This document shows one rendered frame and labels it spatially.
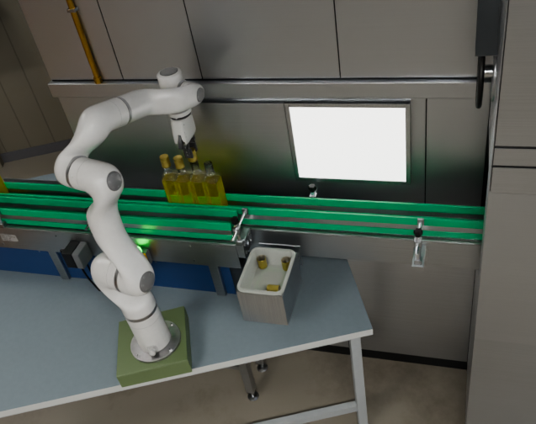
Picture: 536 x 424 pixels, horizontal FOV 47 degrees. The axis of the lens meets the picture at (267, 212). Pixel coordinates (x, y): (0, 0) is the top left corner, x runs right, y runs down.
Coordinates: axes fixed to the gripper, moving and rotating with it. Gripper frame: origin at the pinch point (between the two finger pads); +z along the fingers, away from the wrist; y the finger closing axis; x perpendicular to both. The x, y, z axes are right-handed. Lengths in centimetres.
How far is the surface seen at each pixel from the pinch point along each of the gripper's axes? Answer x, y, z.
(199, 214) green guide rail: 0.1, 6.5, 25.4
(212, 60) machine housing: 9.5, -14.9, -27.6
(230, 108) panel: 13.6, -11.9, -10.5
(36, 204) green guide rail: -74, 7, 26
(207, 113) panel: 4.2, -11.8, -7.9
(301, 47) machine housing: 42, -15, -32
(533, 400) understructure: 125, 21, 95
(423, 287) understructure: 82, -16, 78
